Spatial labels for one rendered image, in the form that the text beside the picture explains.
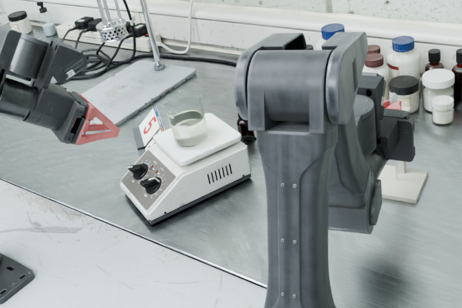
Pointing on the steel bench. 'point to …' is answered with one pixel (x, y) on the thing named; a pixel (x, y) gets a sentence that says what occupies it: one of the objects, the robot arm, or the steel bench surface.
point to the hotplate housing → (196, 179)
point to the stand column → (147, 17)
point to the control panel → (147, 178)
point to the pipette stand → (410, 188)
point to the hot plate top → (216, 126)
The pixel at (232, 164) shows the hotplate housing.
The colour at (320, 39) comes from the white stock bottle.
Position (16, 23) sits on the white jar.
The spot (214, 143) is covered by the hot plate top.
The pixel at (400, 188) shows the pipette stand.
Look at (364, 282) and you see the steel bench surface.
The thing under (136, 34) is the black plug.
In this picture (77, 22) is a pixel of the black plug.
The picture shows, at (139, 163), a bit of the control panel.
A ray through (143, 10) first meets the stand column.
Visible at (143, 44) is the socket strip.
